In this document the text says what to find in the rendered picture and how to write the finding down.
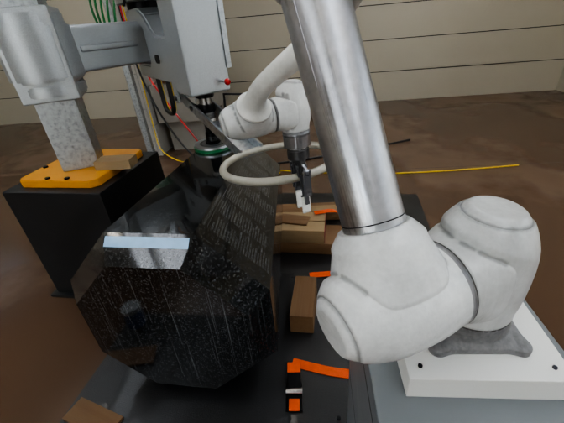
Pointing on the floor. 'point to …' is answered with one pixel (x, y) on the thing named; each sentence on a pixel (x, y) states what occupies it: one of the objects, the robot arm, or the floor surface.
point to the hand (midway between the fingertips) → (303, 201)
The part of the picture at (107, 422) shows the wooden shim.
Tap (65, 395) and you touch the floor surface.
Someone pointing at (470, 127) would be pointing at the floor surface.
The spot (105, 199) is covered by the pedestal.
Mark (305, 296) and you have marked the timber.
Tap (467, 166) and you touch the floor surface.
